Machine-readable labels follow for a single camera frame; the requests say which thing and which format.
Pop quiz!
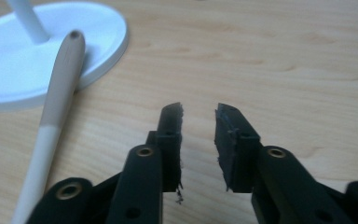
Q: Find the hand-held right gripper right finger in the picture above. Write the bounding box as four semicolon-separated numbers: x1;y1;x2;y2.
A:
213;103;352;224

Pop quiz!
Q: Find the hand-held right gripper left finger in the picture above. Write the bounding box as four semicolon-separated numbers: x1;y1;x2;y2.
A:
105;102;185;224

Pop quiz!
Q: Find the beige and white spoon handle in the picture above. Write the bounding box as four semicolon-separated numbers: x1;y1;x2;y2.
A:
10;29;87;224

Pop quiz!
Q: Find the white round lamp base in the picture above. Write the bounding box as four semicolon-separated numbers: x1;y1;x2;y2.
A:
0;0;130;112

